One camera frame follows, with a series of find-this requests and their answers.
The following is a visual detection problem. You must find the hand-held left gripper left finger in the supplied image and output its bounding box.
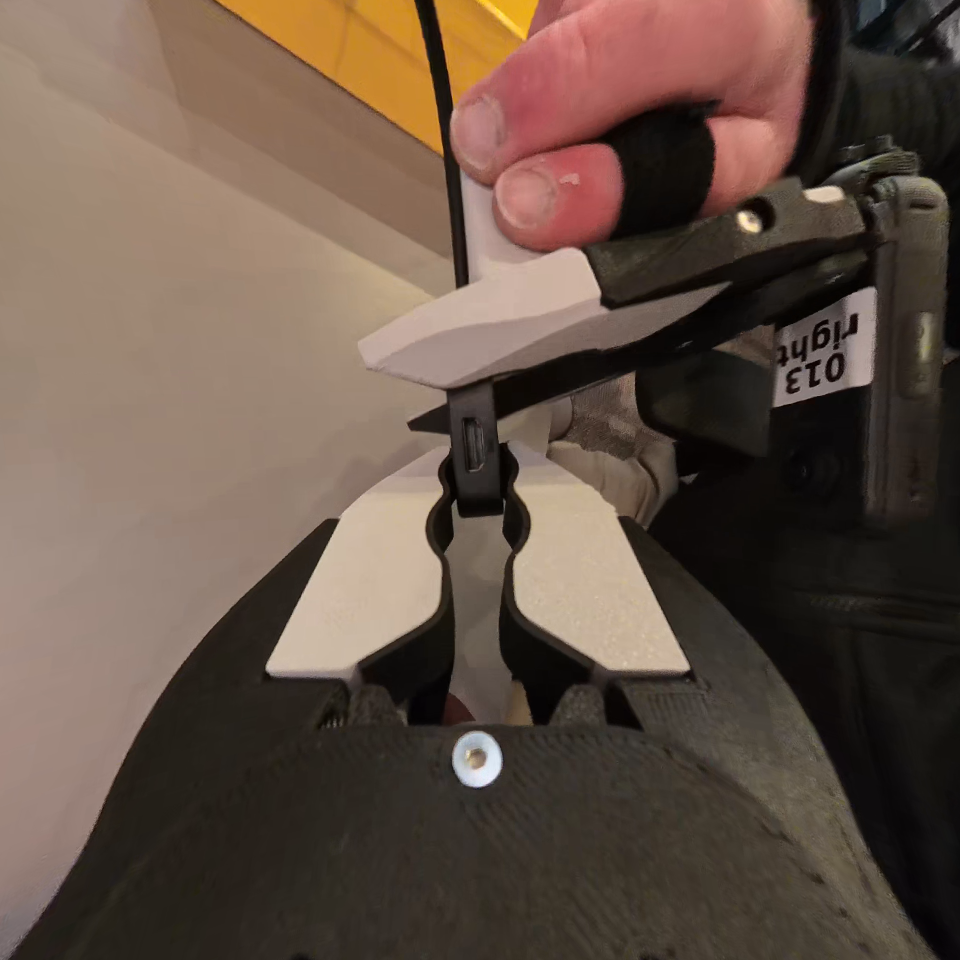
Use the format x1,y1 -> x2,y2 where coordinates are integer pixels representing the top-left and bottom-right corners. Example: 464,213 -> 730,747
264,447 -> 456,714

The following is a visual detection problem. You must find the person's torso in black clothing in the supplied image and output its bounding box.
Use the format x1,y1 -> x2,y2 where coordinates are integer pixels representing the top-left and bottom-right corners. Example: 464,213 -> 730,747
648,442 -> 960,960

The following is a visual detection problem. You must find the pale knit fabric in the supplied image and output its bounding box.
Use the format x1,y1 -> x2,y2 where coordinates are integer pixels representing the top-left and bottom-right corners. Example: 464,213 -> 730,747
546,375 -> 680,530

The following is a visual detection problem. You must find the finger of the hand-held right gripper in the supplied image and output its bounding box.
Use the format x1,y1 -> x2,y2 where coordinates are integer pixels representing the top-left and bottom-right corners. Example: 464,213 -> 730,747
407,352 -> 646,459
357,247 -> 732,393

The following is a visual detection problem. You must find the person's right hand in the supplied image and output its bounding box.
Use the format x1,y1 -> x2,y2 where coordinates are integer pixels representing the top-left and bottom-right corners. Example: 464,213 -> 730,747
450,0 -> 815,255

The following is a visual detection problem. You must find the yellow panel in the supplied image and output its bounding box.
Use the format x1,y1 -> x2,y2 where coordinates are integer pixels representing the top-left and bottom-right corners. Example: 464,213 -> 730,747
216,0 -> 543,156

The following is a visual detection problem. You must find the black adapter with thin cable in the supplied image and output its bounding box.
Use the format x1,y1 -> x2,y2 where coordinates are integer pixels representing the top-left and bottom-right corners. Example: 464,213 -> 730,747
414,0 -> 505,519

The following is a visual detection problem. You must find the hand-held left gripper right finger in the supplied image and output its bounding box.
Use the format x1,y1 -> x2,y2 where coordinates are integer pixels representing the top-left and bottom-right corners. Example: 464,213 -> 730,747
498,444 -> 691,723

